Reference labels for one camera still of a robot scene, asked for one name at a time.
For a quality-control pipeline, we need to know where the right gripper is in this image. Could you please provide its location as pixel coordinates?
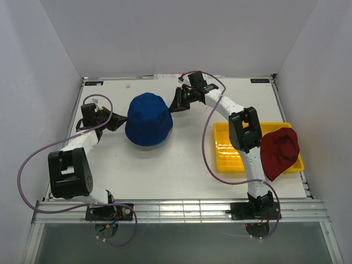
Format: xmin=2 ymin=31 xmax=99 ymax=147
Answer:
xmin=168 ymin=87 xmax=197 ymax=113

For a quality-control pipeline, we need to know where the blue hat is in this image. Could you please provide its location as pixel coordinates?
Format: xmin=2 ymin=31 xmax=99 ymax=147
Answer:
xmin=125 ymin=92 xmax=173 ymax=147

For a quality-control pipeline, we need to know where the teal bucket hat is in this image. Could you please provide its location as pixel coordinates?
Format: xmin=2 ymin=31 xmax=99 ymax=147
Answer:
xmin=149 ymin=138 xmax=168 ymax=149

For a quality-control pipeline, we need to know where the dark red hat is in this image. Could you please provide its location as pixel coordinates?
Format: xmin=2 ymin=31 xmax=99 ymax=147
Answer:
xmin=260 ymin=128 xmax=300 ymax=181

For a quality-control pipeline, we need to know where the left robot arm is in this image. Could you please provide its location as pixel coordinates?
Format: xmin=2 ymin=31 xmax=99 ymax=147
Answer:
xmin=48 ymin=103 xmax=128 ymax=221

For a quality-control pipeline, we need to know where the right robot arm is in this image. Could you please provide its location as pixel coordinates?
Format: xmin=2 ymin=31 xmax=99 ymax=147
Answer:
xmin=169 ymin=70 xmax=275 ymax=218

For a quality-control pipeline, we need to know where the paper label strip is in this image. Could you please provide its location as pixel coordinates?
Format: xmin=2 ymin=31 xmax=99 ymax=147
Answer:
xmin=153 ymin=73 xmax=180 ymax=80

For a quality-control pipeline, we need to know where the yellow plastic tray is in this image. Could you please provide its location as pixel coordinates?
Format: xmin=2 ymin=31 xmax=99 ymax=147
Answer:
xmin=213 ymin=122 xmax=305 ymax=174

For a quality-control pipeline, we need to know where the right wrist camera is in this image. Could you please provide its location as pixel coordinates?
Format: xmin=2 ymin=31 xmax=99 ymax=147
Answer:
xmin=178 ymin=74 xmax=190 ymax=86

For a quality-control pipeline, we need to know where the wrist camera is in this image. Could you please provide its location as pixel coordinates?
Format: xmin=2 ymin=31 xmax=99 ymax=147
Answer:
xmin=89 ymin=98 xmax=99 ymax=109
xmin=178 ymin=74 xmax=190 ymax=86

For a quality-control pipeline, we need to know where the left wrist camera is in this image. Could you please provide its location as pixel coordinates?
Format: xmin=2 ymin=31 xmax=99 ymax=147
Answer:
xmin=89 ymin=98 xmax=99 ymax=109

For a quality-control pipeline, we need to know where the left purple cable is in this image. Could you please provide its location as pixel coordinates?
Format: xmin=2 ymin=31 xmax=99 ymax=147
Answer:
xmin=16 ymin=94 xmax=138 ymax=248

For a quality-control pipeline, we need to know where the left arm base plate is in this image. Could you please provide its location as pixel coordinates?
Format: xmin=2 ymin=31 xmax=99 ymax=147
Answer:
xmin=84 ymin=205 xmax=133 ymax=222

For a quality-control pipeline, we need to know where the aluminium front rail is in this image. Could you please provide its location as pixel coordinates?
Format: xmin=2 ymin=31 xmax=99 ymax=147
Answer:
xmin=31 ymin=199 xmax=330 ymax=224

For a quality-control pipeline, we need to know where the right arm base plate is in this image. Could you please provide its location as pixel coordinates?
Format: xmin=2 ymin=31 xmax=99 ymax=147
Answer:
xmin=225 ymin=200 xmax=281 ymax=220

